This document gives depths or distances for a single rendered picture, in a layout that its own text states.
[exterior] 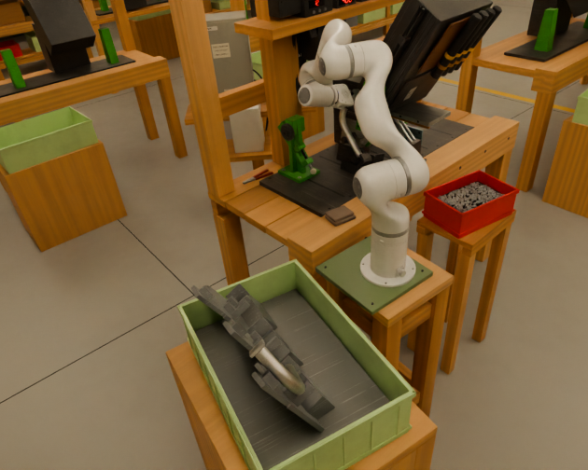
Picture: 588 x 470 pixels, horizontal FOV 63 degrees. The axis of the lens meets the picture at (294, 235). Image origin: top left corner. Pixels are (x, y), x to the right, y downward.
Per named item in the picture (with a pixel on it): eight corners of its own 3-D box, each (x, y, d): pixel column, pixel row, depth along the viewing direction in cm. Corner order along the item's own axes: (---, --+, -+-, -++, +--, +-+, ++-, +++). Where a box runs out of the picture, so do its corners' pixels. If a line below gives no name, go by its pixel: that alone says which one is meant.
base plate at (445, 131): (473, 131, 248) (474, 127, 247) (324, 219, 192) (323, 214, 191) (408, 111, 275) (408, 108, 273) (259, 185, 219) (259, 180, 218)
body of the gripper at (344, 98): (340, 102, 194) (357, 103, 201) (330, 80, 195) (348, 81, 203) (328, 112, 199) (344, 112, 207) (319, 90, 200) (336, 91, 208)
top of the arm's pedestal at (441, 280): (453, 283, 166) (454, 275, 164) (387, 328, 152) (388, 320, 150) (385, 242, 188) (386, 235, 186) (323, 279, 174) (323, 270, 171)
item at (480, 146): (514, 147, 257) (520, 121, 248) (314, 283, 181) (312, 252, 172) (490, 140, 266) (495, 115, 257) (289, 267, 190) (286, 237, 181)
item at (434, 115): (450, 117, 210) (451, 111, 208) (427, 130, 202) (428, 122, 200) (381, 98, 235) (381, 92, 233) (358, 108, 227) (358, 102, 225)
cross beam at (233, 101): (403, 48, 270) (404, 33, 265) (213, 121, 204) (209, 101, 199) (396, 48, 273) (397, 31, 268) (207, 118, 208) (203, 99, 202)
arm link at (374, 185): (415, 231, 152) (423, 166, 137) (362, 246, 148) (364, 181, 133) (398, 212, 161) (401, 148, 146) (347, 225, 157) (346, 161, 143)
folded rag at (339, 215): (344, 210, 193) (344, 203, 191) (357, 218, 187) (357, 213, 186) (324, 217, 190) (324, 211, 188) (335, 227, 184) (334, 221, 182)
